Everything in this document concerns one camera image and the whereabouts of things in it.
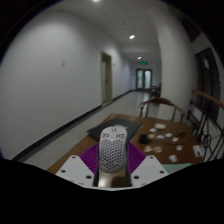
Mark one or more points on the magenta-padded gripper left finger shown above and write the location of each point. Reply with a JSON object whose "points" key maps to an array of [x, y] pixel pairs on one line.
{"points": [[76, 168]]}

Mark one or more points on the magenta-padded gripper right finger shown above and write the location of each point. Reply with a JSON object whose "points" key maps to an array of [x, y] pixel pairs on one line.
{"points": [[150, 168]]}

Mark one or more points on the white honeycomb computer mouse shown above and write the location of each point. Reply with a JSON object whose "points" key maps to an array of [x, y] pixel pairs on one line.
{"points": [[112, 151]]}

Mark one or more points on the dark grey mouse pad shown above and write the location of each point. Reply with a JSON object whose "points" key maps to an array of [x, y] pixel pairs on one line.
{"points": [[130, 125]]}

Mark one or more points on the small beige round lid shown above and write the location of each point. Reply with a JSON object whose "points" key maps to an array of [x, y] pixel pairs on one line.
{"points": [[157, 149], [148, 149]]}

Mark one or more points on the small white cup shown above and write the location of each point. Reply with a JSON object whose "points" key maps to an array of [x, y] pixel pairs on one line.
{"points": [[173, 158]]}

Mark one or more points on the pale green sheet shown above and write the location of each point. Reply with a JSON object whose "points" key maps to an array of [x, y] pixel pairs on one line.
{"points": [[178, 167]]}

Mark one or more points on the small black object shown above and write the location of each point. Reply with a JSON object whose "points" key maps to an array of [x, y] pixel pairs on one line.
{"points": [[143, 139]]}

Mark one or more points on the small white round lid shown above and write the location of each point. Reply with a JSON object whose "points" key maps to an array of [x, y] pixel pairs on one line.
{"points": [[160, 136], [168, 135], [152, 130]]}

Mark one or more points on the white rectangular box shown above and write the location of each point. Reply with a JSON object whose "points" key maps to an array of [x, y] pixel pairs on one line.
{"points": [[160, 126]]}

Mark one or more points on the white card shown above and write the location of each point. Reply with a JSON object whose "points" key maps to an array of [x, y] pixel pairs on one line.
{"points": [[197, 150]]}

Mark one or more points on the wooden armchair with metal legs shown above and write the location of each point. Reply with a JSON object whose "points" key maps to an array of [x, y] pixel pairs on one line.
{"points": [[163, 101]]}

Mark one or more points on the black metal railing, wooden handrail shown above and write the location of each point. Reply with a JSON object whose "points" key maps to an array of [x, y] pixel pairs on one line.
{"points": [[208, 130]]}

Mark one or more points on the wooden chair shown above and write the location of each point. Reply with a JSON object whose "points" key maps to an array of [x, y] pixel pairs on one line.
{"points": [[155, 89]]}

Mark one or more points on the glass double door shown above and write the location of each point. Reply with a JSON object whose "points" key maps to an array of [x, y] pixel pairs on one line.
{"points": [[144, 79]]}

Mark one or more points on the grey side door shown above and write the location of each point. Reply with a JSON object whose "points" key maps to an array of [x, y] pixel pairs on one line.
{"points": [[106, 78]]}

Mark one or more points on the dark framed window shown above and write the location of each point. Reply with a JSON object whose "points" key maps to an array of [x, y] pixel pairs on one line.
{"points": [[207, 83]]}

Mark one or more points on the green exit sign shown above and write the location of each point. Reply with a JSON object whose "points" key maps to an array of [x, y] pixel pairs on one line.
{"points": [[143, 63]]}

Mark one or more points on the ceiling lights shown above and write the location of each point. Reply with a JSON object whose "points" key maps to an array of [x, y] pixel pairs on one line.
{"points": [[132, 37]]}

